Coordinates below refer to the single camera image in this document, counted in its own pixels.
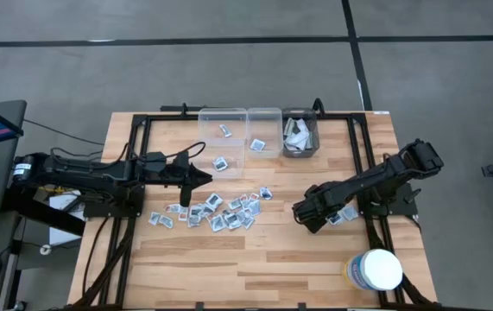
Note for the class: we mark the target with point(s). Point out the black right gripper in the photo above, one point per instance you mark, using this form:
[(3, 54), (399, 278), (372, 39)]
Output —
[(315, 207)]

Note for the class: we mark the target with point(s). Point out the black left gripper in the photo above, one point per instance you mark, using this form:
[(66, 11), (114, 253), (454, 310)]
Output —
[(177, 173)]

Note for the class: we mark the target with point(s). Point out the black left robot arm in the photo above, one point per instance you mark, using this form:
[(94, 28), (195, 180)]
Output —
[(77, 173)]

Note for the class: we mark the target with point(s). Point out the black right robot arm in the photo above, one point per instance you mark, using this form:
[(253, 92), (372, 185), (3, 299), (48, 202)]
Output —
[(384, 173)]

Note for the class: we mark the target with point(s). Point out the large clear plastic bin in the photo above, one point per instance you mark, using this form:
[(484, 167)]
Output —
[(211, 147)]

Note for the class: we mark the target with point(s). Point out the white packet with blue print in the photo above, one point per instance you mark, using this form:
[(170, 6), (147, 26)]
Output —
[(266, 193)]

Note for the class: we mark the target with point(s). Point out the grey plastic bin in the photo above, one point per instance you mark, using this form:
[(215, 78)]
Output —
[(300, 154)]

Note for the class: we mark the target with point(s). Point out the long white bandage wrapper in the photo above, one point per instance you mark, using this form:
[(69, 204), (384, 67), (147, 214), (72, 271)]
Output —
[(301, 134)]

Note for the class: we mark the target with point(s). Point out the small clear plastic bin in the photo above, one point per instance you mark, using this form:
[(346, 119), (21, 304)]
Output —
[(272, 129)]

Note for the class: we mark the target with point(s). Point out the jar with white lid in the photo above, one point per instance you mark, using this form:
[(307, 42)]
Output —
[(380, 268)]

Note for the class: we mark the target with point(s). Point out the white paper sheet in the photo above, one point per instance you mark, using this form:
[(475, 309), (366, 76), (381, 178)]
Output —
[(62, 233)]

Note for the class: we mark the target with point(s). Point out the black support beam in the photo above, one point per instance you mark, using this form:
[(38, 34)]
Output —
[(43, 213)]

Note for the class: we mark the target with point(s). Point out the white tape roll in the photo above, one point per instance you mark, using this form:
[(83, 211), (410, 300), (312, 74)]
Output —
[(42, 249)]

